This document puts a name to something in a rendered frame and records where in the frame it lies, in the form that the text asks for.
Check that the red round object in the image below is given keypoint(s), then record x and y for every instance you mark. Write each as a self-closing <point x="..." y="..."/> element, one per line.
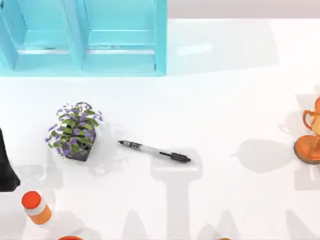
<point x="70" y="238"/>

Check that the small orange object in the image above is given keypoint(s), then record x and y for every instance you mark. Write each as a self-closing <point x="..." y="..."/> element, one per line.
<point x="224" y="239"/>

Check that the light blue rack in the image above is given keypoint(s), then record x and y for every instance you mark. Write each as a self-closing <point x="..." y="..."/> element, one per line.
<point x="120" y="37"/>

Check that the orange trophy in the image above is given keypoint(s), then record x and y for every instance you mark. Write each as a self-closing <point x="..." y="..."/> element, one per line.
<point x="310" y="147"/>

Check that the purple flowered potted plant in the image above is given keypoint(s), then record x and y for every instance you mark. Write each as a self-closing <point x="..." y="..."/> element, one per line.
<point x="75" y="132"/>

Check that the orange bottle with red cap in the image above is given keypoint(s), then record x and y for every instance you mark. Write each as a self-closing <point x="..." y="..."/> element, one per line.
<point x="37" y="208"/>

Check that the black and white pen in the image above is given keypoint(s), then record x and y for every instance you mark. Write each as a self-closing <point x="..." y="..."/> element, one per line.
<point x="155" y="150"/>

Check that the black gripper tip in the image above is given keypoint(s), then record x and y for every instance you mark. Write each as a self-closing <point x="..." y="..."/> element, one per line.
<point x="6" y="170"/>

